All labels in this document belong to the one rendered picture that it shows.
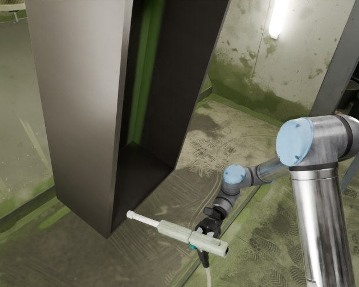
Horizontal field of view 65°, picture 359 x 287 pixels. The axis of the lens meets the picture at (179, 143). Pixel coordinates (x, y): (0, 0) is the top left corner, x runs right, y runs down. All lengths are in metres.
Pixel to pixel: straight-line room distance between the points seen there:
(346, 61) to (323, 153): 2.05
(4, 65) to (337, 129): 1.98
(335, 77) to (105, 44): 2.32
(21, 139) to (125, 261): 1.06
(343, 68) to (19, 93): 2.50
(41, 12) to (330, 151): 0.82
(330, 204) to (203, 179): 1.64
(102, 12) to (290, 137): 0.53
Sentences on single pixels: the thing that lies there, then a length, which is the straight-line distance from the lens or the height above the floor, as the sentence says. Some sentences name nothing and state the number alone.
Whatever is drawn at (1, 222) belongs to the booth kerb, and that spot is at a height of 0.13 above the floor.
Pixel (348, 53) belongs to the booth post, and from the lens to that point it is 2.74.
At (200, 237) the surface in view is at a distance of 1.16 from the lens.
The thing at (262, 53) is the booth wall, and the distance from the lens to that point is 2.96.
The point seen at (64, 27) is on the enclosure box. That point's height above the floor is 1.46.
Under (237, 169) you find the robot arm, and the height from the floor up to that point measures 0.85.
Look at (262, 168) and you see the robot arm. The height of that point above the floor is 0.90.
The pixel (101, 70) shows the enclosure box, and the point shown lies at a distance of 0.79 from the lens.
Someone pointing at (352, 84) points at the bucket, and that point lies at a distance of 3.93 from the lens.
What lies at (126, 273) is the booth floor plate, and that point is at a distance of 1.86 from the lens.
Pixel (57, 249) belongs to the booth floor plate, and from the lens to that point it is 2.03.
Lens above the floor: 1.71
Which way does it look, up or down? 39 degrees down
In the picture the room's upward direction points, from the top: 3 degrees clockwise
